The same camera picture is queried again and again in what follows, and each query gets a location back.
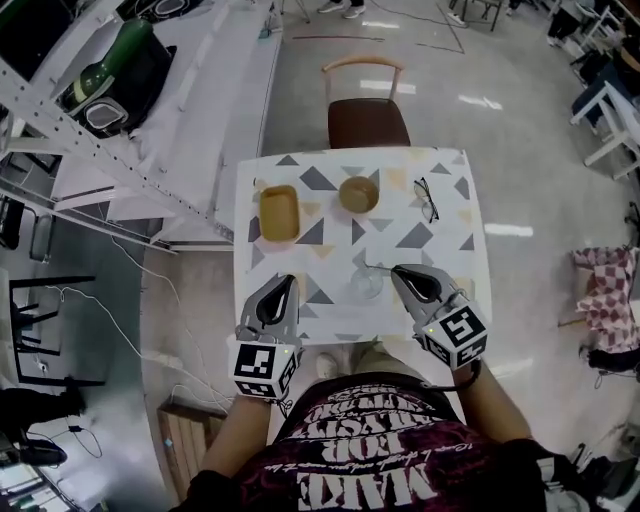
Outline dark red printed t-shirt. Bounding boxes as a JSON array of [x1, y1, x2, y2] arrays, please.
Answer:
[[169, 377, 551, 512]]

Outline red white checkered cloth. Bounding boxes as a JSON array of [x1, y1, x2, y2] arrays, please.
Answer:
[[572, 247, 640, 354]]

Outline black metal frame chair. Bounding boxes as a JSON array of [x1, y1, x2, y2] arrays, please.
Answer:
[[7, 274, 106, 389]]

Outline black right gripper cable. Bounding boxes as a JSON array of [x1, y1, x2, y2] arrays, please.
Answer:
[[422, 360, 485, 392]]

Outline person's left forearm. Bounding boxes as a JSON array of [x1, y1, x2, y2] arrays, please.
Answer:
[[199, 394, 274, 476]]

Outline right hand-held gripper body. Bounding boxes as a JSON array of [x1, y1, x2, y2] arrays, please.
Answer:
[[411, 293, 490, 372]]

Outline white triangle-patterned table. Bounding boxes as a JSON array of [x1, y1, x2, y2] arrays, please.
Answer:
[[233, 146, 494, 346]]

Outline khaki shorts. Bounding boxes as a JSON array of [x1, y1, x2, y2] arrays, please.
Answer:
[[349, 337, 426, 381]]

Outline wooden chair with brown seat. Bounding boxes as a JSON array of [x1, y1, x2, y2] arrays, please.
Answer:
[[321, 54, 412, 150]]

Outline person's white shoe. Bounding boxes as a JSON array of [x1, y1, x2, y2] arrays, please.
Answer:
[[315, 351, 340, 381]]

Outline round wooden bowl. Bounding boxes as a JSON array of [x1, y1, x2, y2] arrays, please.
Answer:
[[338, 175, 380, 215]]

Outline rectangular wooden box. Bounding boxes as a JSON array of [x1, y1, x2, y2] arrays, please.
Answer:
[[258, 184, 301, 245]]

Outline white metal shelving rack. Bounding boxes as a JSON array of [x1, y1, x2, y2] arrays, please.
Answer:
[[0, 0, 284, 256]]

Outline black eyeglasses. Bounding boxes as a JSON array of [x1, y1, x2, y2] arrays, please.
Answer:
[[412, 177, 441, 224]]

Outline small white table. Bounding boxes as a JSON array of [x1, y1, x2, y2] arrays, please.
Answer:
[[569, 79, 640, 181]]

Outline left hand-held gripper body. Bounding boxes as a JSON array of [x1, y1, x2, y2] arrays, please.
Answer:
[[227, 327, 306, 402]]

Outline white floor cable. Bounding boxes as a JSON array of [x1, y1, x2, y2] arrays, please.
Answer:
[[44, 234, 236, 406]]

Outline person's right forearm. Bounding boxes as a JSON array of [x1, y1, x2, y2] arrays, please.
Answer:
[[449, 359, 531, 444]]

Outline wooden pallet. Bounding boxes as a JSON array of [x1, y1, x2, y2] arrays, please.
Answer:
[[157, 402, 231, 501]]

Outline group of black green appliances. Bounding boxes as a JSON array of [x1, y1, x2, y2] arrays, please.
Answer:
[[0, 0, 211, 139]]

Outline clear glass cup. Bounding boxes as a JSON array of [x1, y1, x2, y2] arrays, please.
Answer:
[[348, 264, 385, 301]]

